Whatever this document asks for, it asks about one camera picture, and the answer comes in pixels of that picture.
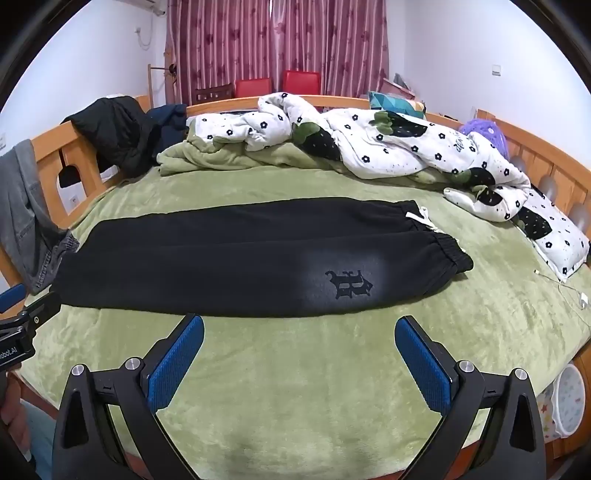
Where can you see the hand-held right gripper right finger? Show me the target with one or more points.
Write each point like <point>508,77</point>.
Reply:
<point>422,369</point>

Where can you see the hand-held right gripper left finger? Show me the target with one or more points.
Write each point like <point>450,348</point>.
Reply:
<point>178,364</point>

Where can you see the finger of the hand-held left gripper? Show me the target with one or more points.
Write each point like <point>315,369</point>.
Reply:
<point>44,307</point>
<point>10,299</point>

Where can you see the black pants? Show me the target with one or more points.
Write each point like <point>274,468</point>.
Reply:
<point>231,258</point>

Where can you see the person's left hand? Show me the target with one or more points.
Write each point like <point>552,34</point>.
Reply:
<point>10,406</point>

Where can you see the grey jeans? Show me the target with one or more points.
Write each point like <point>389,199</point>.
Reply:
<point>23,207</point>

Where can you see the person's light blue clothing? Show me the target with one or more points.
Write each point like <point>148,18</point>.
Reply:
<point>41,438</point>

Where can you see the green plush bed sheet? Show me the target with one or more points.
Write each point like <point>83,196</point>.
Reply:
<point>300,406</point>

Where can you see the white patterned basket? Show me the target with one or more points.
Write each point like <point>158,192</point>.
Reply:
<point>568,401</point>

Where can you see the white floral pillow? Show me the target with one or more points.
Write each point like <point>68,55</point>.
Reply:
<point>554,230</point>

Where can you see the black jacket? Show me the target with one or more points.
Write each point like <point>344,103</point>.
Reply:
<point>115,129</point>

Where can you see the light green plush blanket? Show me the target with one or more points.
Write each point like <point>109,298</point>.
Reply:
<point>221,157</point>

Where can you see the navy blue garment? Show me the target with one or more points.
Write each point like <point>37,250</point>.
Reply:
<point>168,124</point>

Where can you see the white floral quilt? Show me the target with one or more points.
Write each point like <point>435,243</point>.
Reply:
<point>392,147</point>

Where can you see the purple cloth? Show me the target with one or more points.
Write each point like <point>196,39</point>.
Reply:
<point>487,136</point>

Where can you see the wooden coat rack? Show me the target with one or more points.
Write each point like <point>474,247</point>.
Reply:
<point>151,83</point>

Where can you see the teal patterned pillow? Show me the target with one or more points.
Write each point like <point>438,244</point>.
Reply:
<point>397,104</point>

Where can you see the dark wooden chair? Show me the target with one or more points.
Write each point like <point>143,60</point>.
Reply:
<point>212,93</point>

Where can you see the brown cardboard box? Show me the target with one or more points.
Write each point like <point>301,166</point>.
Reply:
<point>397,85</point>

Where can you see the red chair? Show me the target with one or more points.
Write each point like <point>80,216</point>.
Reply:
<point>253,87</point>
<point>301,83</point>

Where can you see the white air conditioner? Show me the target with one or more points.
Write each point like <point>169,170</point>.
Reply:
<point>147,5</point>

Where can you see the red patterned curtain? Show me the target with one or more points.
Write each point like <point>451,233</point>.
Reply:
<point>277,41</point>

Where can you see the wooden bed frame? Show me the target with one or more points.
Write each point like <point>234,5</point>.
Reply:
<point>46,143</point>

